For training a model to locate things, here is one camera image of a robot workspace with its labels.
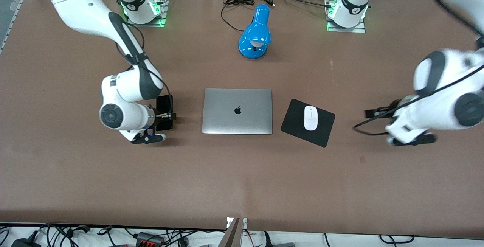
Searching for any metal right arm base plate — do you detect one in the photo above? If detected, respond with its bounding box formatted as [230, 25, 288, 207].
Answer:
[126, 0, 171, 28]

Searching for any black power adapter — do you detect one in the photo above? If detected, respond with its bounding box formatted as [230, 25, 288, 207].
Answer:
[11, 237, 41, 247]

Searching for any grey box with orange connectors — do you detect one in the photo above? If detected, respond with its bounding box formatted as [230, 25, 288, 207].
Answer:
[135, 231, 166, 247]

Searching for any white computer mouse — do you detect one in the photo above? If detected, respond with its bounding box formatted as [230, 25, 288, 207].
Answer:
[304, 106, 318, 132]

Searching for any blue desk lamp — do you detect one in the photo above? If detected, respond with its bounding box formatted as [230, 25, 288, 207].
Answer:
[238, 4, 272, 60]

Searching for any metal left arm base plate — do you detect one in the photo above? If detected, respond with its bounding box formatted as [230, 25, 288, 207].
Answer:
[326, 0, 366, 33]

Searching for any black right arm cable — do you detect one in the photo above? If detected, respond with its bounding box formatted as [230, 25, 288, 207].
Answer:
[115, 22, 174, 117]

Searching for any silver closed laptop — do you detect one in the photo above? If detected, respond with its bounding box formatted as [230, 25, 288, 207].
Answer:
[202, 88, 273, 135]

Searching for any black smartphone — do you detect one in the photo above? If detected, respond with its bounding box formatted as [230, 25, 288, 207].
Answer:
[156, 95, 174, 132]

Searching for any black lamp power cord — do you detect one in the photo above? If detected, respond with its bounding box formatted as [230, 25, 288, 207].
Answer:
[221, 0, 275, 33]

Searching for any black mouse pad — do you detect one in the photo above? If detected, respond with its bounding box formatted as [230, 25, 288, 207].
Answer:
[281, 98, 336, 148]

